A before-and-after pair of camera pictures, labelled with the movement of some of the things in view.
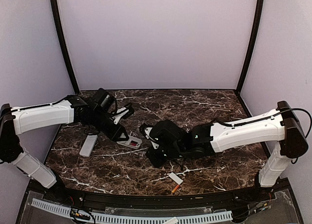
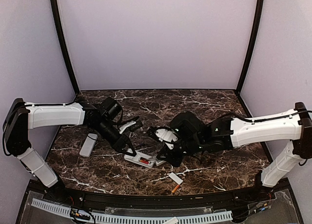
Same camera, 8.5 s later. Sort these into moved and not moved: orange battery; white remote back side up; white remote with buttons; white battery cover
Moved: white remote with buttons
Not moved: white remote back side up; white battery cover; orange battery
